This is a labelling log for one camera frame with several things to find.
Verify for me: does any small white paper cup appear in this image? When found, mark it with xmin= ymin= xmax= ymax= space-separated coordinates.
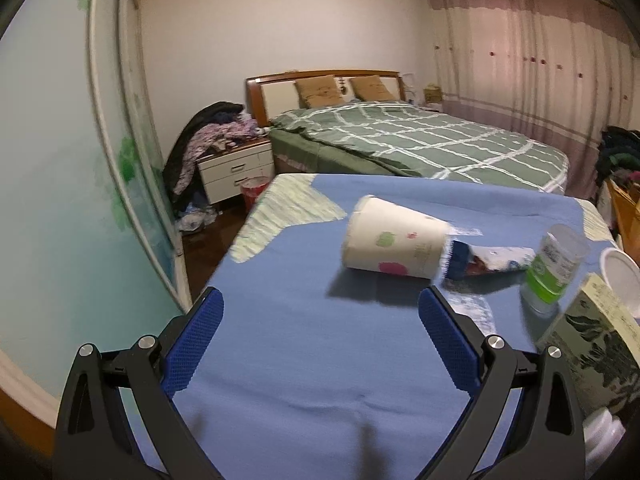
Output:
xmin=582 ymin=408 xmax=626 ymax=479

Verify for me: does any green white tea box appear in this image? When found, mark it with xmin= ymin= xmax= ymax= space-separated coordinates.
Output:
xmin=536 ymin=273 xmax=639 ymax=415

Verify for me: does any white plastic bowl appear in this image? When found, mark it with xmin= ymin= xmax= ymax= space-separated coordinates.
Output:
xmin=600 ymin=247 xmax=640 ymax=321

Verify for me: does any clear bottle green label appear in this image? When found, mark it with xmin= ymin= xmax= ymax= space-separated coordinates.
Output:
xmin=520 ymin=224 xmax=589 ymax=315

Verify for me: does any white floral paper cup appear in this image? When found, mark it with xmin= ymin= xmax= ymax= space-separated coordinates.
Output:
xmin=342 ymin=195 xmax=450 ymax=280

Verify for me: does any sliding wardrobe door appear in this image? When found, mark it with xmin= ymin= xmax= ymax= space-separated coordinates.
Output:
xmin=1 ymin=0 xmax=186 ymax=403

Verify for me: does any blue snack wrapper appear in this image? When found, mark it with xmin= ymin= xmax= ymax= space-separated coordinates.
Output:
xmin=445 ymin=240 xmax=536 ymax=281

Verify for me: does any blue tablecloth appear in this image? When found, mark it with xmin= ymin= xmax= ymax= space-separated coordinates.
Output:
xmin=174 ymin=174 xmax=612 ymax=479

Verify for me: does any wooden desk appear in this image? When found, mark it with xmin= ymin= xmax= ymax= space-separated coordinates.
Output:
xmin=605 ymin=179 xmax=640 ymax=262

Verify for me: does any dark clothes pile by curtain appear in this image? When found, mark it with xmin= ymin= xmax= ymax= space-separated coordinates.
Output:
xmin=596 ymin=126 xmax=640 ymax=186

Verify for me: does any white nightstand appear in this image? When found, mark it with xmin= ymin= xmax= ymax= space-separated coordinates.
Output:
xmin=198 ymin=139 xmax=274 ymax=204

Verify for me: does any red small bin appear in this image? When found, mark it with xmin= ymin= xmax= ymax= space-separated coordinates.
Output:
xmin=240 ymin=176 xmax=271 ymax=211

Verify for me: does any pile of clothes on nightstand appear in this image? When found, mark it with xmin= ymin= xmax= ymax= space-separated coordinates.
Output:
xmin=162 ymin=101 xmax=262 ymax=217

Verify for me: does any bed with green plaid duvet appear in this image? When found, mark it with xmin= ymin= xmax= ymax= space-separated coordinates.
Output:
xmin=269 ymin=102 xmax=568 ymax=194

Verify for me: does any woven basket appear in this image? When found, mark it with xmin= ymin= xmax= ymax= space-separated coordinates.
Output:
xmin=423 ymin=84 xmax=442 ymax=104

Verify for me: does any pink striped curtain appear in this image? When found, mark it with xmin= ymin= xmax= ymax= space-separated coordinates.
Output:
xmin=426 ymin=0 xmax=639 ymax=198

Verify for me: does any wooden headboard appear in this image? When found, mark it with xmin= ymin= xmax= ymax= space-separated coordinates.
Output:
xmin=245 ymin=68 xmax=406 ymax=127

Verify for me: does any right brown pillow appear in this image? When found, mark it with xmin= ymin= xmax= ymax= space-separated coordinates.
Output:
xmin=349 ymin=75 xmax=397 ymax=102

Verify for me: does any brown pillow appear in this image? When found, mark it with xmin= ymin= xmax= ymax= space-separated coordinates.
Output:
xmin=349 ymin=75 xmax=397 ymax=102
xmin=295 ymin=75 xmax=345 ymax=108

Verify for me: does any left brown pillow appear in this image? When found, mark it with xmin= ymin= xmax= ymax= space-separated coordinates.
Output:
xmin=295 ymin=75 xmax=345 ymax=108

